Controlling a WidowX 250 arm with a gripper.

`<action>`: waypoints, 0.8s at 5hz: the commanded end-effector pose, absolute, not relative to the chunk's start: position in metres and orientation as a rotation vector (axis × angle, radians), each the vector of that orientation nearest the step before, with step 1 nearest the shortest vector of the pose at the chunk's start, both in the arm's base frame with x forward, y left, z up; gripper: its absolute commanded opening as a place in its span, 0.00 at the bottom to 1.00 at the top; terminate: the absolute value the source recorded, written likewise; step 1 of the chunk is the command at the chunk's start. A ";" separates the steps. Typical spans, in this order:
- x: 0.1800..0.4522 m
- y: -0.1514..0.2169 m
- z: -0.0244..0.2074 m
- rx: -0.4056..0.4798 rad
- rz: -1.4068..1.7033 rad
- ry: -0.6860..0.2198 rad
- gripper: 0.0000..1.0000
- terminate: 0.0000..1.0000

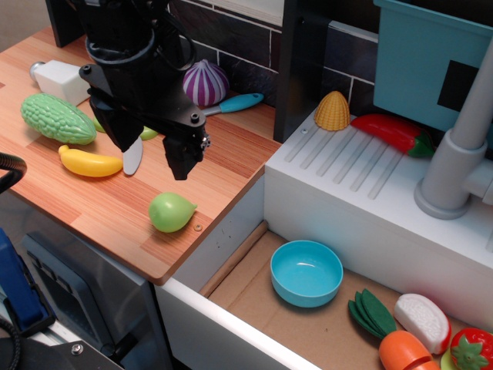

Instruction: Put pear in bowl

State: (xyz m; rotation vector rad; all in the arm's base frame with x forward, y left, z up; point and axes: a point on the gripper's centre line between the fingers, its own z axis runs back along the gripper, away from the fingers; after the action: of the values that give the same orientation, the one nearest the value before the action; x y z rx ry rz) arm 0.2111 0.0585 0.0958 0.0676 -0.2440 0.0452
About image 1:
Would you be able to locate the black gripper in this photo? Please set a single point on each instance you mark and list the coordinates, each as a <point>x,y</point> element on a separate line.
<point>133,89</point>

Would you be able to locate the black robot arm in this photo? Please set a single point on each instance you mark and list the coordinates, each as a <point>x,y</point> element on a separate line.
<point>122,25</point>

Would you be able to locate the green toy pear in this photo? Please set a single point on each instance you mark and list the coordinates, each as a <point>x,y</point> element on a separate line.
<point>170,212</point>

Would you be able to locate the blue plastic bowl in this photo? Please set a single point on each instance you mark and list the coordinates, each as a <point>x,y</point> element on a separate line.
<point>305,273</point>

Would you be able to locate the yellow toy banana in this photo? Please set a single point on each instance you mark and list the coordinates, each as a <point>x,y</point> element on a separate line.
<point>89,164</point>

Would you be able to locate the purple striped toy onion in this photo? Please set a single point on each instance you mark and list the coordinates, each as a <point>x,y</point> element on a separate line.
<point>206,84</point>

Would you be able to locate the green toy bitter gourd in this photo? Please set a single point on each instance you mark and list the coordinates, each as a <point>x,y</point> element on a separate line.
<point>57,119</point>

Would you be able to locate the white salt shaker bottle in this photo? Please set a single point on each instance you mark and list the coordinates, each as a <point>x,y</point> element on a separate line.
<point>61,80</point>

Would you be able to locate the grey toy oven door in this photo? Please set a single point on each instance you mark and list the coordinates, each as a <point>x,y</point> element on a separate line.
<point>104,304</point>

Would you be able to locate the yellow toy corn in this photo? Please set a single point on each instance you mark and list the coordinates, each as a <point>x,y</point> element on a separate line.
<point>332,113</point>

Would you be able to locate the white toy sink unit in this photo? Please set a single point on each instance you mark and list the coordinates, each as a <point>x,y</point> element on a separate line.
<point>355,194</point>

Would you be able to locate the blue clamp block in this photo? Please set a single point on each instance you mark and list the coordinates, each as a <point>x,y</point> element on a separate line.
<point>25,303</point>

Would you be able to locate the red toy chili pepper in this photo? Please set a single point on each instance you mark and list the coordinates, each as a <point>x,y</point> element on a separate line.
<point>396,132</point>

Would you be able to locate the teal toy cabinet box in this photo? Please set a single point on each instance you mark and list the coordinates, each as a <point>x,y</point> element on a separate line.
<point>426,62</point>

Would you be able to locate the grey toy faucet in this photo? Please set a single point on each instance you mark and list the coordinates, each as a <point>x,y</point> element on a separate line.
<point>458,169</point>

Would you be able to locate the orange toy carrot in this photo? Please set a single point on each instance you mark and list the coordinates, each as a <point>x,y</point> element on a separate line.
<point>398,349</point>

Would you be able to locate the white red toy radish slice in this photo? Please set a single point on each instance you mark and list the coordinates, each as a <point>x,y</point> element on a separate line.
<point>425,320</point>

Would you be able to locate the light green toy plate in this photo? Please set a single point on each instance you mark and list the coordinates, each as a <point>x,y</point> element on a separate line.
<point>446,362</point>

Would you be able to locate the red toy strawberry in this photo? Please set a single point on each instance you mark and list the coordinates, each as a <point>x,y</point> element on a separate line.
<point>471,348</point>

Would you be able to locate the blue handled toy knife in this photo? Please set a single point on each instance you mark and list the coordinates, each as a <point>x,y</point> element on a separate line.
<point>133,156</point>

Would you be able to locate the dark grey vertical post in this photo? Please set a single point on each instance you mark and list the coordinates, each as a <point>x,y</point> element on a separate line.
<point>302,53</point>

